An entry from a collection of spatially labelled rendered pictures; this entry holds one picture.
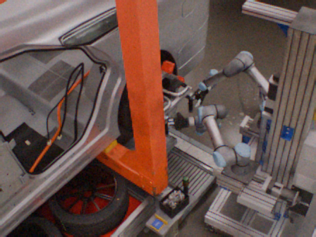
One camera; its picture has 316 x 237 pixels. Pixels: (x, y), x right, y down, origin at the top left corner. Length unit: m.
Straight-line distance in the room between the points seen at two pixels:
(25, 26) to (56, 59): 1.26
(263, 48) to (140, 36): 3.53
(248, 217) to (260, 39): 2.83
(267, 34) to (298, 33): 3.49
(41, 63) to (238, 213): 2.16
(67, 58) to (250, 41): 2.71
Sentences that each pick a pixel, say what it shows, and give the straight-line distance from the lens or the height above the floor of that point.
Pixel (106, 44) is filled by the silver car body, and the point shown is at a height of 1.65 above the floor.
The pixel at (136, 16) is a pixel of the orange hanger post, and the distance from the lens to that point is 2.34.
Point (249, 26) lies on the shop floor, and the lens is 6.16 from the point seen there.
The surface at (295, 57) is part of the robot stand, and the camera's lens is 2.66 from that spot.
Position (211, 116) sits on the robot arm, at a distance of 3.32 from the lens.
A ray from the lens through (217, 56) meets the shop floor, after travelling 5.60.
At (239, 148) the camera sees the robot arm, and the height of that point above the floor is 1.05.
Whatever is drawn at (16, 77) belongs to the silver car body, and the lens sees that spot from 4.05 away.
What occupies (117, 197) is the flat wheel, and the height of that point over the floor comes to 0.50.
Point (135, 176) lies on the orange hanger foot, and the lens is 3.51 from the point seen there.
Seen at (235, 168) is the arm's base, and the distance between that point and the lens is 3.27.
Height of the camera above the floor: 3.45
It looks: 46 degrees down
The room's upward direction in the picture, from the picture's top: 5 degrees counter-clockwise
